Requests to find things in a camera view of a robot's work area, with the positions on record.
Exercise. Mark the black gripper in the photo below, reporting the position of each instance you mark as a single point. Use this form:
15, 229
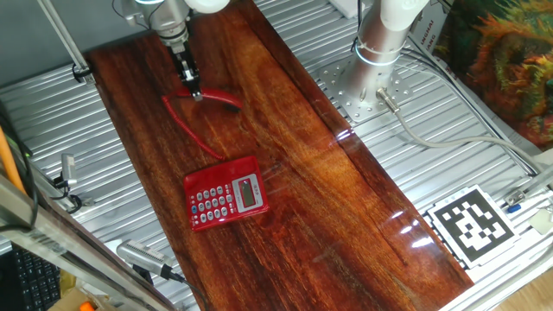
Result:
185, 60

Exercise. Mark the red telephone handset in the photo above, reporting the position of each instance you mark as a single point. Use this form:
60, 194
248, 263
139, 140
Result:
216, 96

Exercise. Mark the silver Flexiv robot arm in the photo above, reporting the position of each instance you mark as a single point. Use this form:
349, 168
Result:
376, 52

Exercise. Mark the red telephone base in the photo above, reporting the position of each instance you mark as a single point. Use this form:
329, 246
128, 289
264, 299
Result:
247, 193

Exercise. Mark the metal clamp tool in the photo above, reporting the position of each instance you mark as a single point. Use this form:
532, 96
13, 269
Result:
68, 166

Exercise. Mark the glossy wood-grain board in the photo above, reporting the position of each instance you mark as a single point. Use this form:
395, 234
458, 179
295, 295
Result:
324, 216

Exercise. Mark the orange pole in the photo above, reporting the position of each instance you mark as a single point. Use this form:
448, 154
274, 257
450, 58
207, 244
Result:
8, 162

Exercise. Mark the small orange item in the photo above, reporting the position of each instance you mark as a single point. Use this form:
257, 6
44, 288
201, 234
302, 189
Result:
86, 307

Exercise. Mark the brown cardboard box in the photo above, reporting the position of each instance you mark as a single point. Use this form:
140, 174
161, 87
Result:
69, 300

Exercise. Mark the black computer keyboard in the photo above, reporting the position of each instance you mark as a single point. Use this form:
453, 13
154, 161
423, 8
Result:
36, 281

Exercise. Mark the black white fiducial marker board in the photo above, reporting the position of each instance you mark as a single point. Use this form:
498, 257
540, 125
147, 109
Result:
471, 224

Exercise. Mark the colourful painted poster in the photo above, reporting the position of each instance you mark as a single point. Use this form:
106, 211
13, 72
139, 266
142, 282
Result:
510, 65

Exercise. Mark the small blue clip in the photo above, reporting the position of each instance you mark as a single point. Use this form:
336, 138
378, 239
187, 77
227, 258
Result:
514, 208

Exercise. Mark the white square pad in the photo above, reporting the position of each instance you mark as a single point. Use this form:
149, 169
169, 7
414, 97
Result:
542, 221

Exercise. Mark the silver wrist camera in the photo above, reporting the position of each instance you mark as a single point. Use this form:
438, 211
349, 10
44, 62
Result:
131, 10

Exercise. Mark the aluminium frame pole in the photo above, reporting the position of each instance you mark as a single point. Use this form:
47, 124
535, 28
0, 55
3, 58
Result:
65, 39

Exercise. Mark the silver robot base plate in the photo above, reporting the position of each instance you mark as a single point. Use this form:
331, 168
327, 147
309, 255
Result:
341, 86

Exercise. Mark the silver camera with grille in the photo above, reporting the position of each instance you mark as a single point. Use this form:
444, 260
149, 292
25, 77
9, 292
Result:
142, 255

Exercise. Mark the aluminium frame beam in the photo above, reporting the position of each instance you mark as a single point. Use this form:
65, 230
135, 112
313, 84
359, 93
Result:
52, 233

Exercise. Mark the small metal corner bracket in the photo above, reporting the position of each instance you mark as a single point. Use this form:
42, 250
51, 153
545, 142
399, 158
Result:
515, 198

